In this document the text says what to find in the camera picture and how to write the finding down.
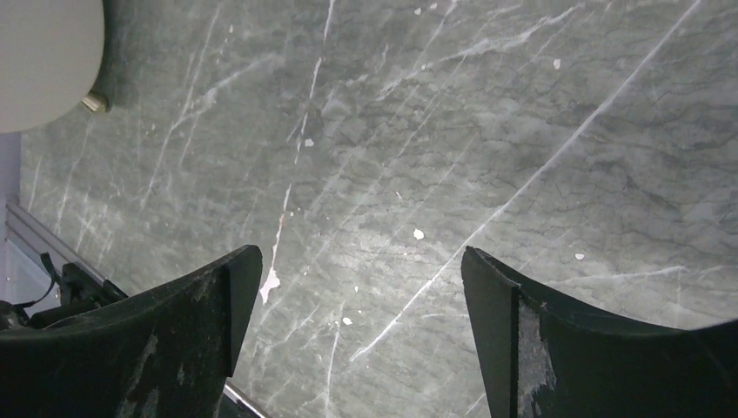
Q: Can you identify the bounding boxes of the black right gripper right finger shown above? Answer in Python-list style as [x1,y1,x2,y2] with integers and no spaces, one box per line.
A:
[460,247,737,417]

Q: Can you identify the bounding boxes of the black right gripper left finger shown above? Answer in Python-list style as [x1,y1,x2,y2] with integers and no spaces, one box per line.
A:
[1,245,263,417]

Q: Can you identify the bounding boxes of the cream cylindrical container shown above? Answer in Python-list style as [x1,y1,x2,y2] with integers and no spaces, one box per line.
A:
[1,0,105,133]

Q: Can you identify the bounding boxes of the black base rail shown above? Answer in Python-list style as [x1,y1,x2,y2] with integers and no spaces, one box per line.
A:
[1,253,128,331]

